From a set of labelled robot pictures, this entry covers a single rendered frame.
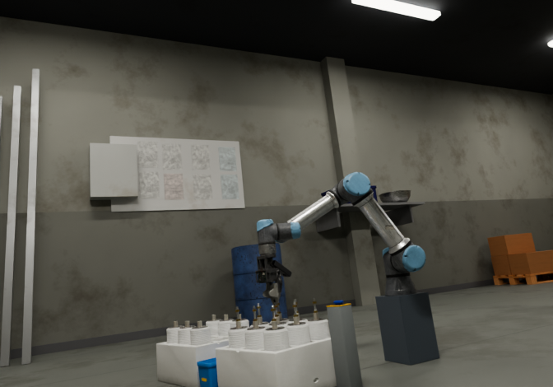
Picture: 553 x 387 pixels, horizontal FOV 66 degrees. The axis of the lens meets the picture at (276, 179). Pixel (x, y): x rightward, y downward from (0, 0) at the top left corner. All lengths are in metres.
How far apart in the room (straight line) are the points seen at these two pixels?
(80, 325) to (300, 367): 3.20
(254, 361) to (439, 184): 5.59
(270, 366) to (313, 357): 0.20
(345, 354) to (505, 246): 5.48
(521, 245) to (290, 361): 5.81
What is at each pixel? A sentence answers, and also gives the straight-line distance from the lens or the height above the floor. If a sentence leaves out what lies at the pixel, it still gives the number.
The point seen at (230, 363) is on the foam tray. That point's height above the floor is 0.13.
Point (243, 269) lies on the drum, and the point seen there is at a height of 0.56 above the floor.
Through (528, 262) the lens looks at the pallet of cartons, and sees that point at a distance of 6.78.
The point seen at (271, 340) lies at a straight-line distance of 1.72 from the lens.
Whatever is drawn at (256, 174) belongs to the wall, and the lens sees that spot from 5.27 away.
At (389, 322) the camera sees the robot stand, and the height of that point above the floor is 0.18.
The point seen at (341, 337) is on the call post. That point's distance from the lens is 1.74.
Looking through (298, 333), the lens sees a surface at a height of 0.22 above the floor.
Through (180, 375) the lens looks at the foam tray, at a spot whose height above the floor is 0.05.
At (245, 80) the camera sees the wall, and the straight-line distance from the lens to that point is 5.69.
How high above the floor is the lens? 0.44
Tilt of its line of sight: 13 degrees up
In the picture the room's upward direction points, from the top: 6 degrees counter-clockwise
